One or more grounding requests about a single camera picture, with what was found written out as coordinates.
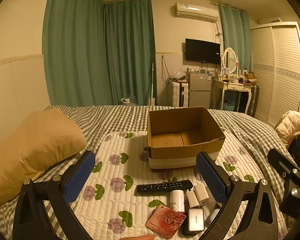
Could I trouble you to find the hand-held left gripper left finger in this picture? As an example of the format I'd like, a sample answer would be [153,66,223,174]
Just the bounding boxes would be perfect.
[12,150,96,240]

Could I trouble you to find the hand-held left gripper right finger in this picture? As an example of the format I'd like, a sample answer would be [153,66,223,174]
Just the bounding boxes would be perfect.
[195,151,282,240]

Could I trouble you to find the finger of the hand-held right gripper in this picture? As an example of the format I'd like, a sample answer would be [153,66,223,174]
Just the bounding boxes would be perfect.
[267,147,300,214]

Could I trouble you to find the white charger block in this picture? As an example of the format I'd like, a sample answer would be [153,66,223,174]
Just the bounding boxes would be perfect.
[194,184,211,206]
[186,191,200,208]

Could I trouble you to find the small white round item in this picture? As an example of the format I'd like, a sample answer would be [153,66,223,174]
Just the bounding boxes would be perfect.
[209,208,221,225]

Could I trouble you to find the white cylindrical bottle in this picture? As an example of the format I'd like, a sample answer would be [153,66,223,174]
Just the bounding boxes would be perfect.
[170,189,185,212]

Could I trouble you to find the cardboard box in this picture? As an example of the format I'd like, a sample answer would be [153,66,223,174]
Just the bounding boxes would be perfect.
[147,107,226,173]

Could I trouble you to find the black-rimmed power bank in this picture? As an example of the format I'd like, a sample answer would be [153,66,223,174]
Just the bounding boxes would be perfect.
[181,207,206,236]

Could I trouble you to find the black remote control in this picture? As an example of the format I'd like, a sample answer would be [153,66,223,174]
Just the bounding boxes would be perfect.
[137,179,193,194]

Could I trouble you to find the red floral box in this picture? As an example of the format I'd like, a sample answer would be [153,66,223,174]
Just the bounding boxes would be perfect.
[145,204,187,238]

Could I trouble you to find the white padded jacket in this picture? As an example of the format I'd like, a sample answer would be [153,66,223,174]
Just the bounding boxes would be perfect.
[275,110,300,143]

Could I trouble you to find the floral quilted mat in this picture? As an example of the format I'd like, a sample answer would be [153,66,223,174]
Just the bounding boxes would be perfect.
[72,130,288,240]

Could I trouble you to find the tan pillow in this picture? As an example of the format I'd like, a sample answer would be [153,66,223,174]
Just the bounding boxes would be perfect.
[0,108,88,212]

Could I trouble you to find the blue basket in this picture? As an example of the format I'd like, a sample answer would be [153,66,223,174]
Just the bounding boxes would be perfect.
[222,99,237,111]

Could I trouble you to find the white louvred wardrobe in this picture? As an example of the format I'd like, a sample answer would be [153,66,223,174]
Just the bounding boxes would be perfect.
[250,22,300,128]

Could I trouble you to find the small brown box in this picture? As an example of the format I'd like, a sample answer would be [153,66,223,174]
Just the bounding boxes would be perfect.
[245,72,257,84]

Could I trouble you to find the white dressing table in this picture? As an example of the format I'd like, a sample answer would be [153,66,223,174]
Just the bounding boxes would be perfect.
[211,77,255,115]

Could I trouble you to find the grey fridge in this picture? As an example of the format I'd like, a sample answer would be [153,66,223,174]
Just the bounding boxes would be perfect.
[187,71,212,108]

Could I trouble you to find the white suitcase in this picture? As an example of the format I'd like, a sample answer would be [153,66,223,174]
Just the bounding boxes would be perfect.
[172,81,189,107]

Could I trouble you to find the clear plastic bag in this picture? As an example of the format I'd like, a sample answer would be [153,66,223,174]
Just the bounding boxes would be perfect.
[170,71,187,82]

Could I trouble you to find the white mop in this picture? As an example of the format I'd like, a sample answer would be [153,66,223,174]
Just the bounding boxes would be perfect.
[149,54,156,106]

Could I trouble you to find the oval white-framed mirror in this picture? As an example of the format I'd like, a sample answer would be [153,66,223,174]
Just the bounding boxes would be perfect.
[222,47,240,75]

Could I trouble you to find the green curtain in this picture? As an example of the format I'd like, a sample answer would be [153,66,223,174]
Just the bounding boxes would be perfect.
[102,0,156,105]
[219,4,253,73]
[42,0,108,107]

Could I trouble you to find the white air conditioner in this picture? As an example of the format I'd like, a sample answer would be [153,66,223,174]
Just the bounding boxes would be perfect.
[174,2,219,22]

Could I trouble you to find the hanging wall cables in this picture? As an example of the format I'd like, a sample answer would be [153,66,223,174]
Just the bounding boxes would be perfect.
[161,56,173,83]

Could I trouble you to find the black wall television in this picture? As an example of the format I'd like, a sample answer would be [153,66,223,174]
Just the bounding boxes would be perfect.
[185,38,221,65]

